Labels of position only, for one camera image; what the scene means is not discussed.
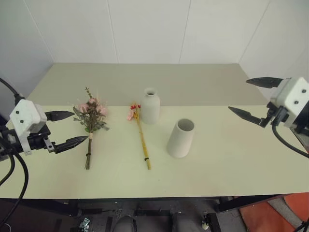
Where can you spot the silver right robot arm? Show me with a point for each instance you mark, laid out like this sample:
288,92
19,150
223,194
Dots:
303,135

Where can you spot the orange floor mat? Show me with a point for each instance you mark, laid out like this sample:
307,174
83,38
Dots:
265,217

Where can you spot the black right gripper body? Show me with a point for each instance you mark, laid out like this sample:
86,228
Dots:
277,116

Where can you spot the white conical vase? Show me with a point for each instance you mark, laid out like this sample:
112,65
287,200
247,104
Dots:
180,140

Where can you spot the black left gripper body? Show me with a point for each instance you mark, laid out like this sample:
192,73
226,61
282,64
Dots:
38,140

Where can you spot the yellow stem red flower bunch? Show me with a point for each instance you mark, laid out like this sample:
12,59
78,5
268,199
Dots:
140,130

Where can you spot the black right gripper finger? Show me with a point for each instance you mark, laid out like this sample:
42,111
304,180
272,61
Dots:
248,115
268,82

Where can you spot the white bottle-shaped vase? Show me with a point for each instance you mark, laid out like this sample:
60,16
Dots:
150,108

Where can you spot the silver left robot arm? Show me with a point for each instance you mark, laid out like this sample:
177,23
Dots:
7,142

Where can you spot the pink dried flower bouquet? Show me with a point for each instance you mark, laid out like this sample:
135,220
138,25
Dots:
93,113

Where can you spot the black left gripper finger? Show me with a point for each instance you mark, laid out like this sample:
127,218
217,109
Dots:
59,115
71,143

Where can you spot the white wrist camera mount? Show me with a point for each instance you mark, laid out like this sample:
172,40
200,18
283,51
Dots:
27,116
293,101

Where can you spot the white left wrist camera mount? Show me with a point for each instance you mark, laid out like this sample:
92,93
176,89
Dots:
27,116

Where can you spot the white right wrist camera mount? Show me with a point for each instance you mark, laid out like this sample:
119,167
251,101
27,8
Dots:
293,101

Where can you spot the white caster wheel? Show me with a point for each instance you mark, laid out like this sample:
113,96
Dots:
204,226

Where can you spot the dark rounded shape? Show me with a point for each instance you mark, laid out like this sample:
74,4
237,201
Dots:
124,224

